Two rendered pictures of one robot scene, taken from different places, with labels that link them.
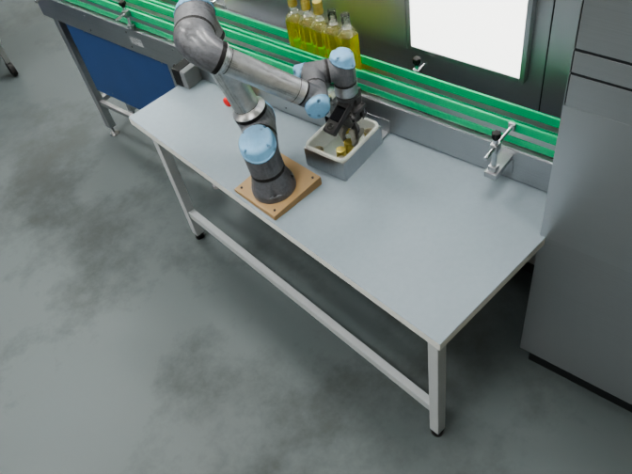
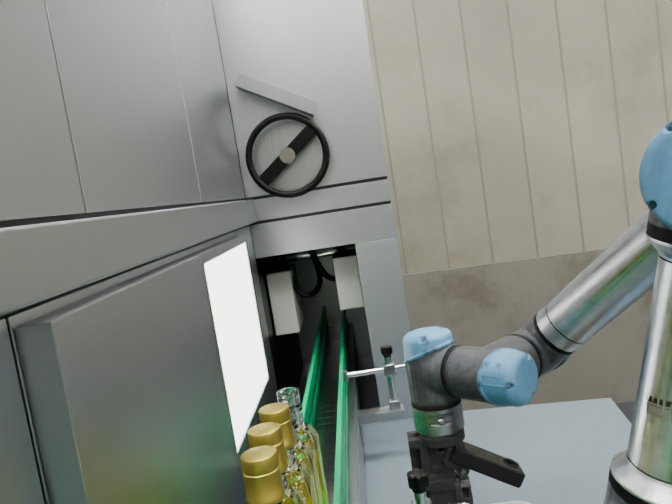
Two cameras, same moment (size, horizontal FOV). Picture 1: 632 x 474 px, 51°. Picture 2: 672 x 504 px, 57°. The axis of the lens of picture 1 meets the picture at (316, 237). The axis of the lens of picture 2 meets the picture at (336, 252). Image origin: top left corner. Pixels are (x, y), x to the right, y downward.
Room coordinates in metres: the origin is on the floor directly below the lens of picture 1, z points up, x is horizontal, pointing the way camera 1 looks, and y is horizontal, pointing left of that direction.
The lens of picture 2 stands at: (2.44, 0.35, 1.38)
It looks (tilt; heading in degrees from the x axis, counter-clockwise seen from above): 6 degrees down; 224
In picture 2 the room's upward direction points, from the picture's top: 9 degrees counter-clockwise
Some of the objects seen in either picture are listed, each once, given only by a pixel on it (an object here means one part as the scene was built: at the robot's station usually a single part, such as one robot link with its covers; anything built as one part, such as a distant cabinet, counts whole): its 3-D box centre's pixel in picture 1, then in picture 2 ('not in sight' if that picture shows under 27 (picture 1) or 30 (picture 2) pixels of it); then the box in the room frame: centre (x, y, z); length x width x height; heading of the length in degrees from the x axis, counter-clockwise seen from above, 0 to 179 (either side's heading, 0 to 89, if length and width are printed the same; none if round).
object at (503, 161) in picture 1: (497, 156); (382, 394); (1.40, -0.59, 0.90); 0.17 x 0.05 x 0.23; 133
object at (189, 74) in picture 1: (186, 73); not in sight; (2.35, 0.37, 0.79); 0.08 x 0.08 x 0.08; 43
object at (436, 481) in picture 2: (349, 106); (440, 468); (1.73, -0.20, 0.94); 0.09 x 0.08 x 0.12; 132
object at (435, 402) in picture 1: (292, 264); not in sight; (1.60, 0.11, 0.36); 1.51 x 0.09 x 0.71; 34
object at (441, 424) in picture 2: (345, 87); (438, 417); (1.72, -0.19, 1.02); 0.08 x 0.08 x 0.05
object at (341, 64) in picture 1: (341, 68); (432, 367); (1.72, -0.19, 1.10); 0.09 x 0.08 x 0.11; 87
